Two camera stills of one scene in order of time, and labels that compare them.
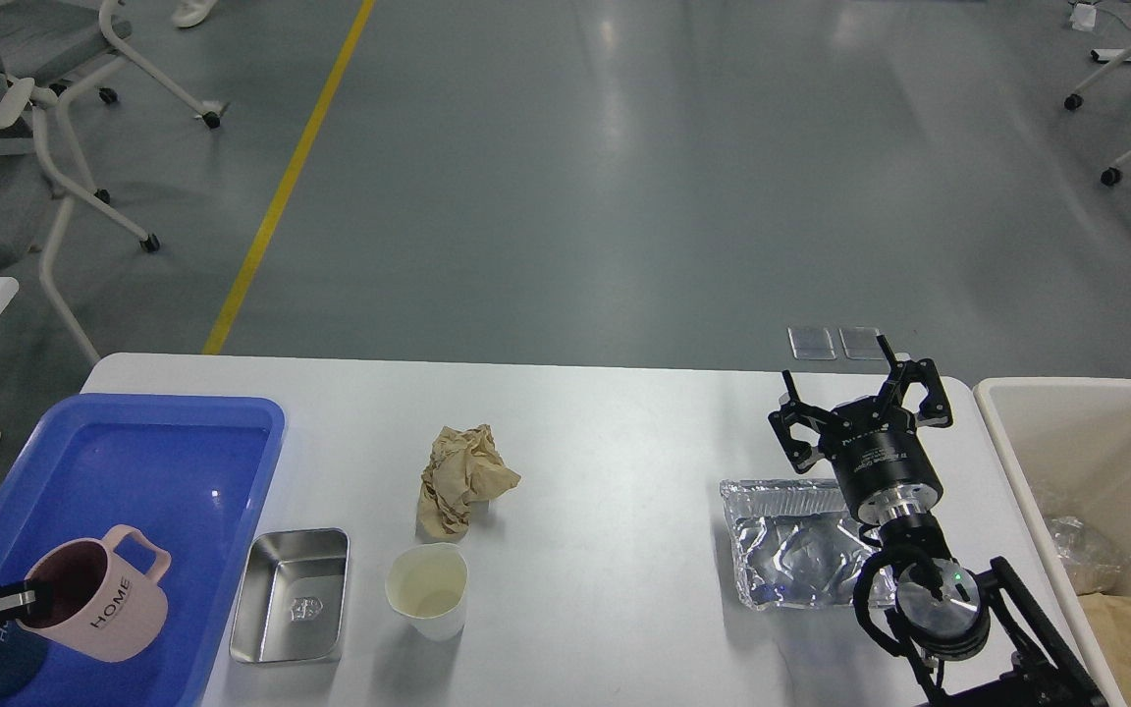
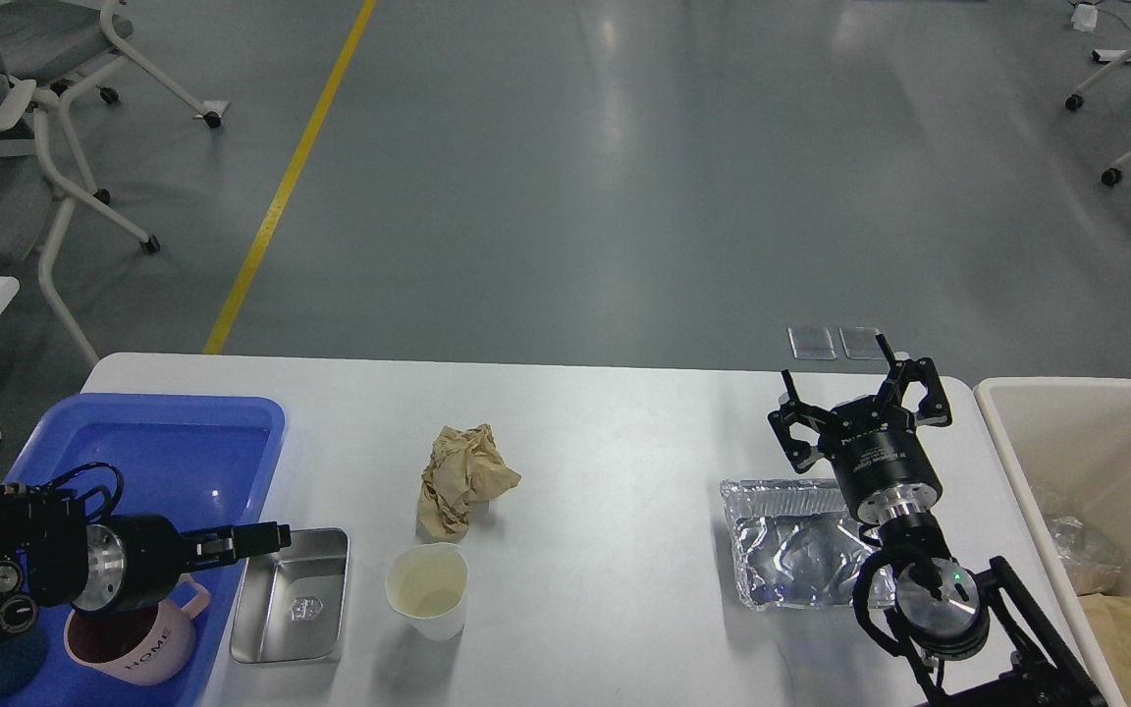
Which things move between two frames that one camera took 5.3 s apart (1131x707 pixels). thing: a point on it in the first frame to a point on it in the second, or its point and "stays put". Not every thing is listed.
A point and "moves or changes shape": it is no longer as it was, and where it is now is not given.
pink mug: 99,605 moves or changes shape
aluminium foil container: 798,545 stays put
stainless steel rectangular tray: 292,599 stays put
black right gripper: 888,469 stays put
